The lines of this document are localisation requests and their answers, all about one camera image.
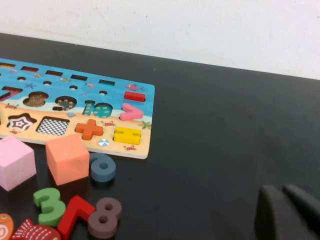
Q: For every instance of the pink greater-than sign piece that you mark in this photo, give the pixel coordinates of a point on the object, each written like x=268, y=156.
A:
x=136, y=113

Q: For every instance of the green number three piece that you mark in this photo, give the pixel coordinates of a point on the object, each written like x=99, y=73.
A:
x=53, y=212

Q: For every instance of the yellow equals sign piece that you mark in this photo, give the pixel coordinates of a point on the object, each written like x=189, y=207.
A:
x=127, y=135

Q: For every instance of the slate blue number piece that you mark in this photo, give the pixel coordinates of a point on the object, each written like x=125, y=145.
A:
x=96, y=173

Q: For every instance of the red patterned fish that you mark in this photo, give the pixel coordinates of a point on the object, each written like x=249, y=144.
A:
x=37, y=232

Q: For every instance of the light pink cube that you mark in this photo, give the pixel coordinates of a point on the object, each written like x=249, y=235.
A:
x=15, y=162

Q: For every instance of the red number seven piece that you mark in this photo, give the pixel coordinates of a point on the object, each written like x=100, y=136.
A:
x=72, y=217

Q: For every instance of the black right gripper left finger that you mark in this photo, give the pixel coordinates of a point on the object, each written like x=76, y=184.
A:
x=275, y=220

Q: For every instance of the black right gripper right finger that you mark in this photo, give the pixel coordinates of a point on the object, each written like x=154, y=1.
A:
x=307, y=210

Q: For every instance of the brown number eight piece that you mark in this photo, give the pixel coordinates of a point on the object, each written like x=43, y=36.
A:
x=95, y=228

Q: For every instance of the orange plus sign piece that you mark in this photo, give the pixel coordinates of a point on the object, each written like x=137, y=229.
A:
x=89, y=130

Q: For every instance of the blue wooden puzzle board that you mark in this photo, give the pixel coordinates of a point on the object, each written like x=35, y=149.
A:
x=115, y=95

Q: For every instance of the salmon orange cube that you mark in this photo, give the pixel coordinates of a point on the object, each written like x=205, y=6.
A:
x=67, y=162

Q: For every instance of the orange fish with ten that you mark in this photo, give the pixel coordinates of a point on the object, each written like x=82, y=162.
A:
x=6, y=225

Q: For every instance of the red minus sign piece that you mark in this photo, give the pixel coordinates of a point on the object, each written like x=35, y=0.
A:
x=134, y=96

